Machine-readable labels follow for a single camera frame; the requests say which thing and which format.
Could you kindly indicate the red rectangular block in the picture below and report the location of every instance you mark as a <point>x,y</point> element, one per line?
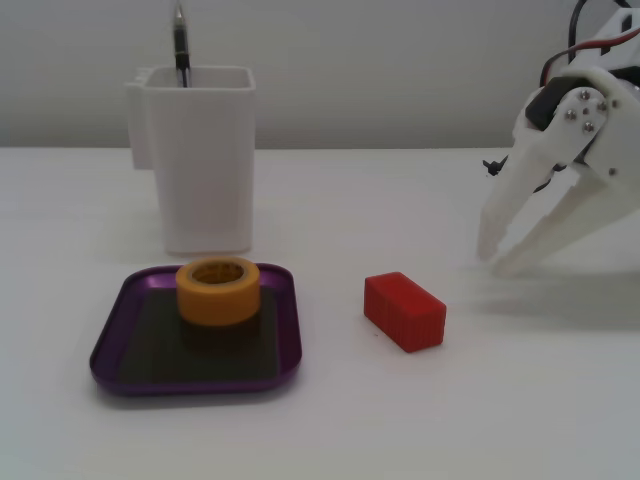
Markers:
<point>405,310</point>

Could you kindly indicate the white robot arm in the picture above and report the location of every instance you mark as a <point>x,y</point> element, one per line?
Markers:
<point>617,37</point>

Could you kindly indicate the black pen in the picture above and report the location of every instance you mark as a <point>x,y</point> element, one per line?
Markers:
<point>180,45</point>

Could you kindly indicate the white plastic pen holder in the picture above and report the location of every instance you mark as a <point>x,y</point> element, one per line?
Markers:
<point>202,165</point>

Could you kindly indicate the yellow tape roll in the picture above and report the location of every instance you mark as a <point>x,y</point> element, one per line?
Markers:
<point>217,302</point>

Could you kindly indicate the black zip tie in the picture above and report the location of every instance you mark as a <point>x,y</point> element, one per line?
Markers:
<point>495,166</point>

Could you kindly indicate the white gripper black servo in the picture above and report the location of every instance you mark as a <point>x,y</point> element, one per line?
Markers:
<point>583,111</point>

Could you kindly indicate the purple metal tray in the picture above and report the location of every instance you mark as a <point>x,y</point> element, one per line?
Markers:
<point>131,350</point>

